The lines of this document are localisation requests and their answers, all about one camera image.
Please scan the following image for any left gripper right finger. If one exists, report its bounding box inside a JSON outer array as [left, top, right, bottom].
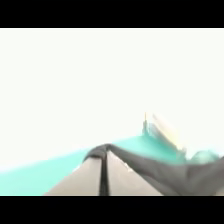
[[103, 151, 164, 196]]

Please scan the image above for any brown shirt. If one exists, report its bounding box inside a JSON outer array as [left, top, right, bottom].
[[83, 143, 224, 196]]

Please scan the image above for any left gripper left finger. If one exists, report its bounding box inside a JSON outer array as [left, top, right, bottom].
[[44, 153, 106, 196]]

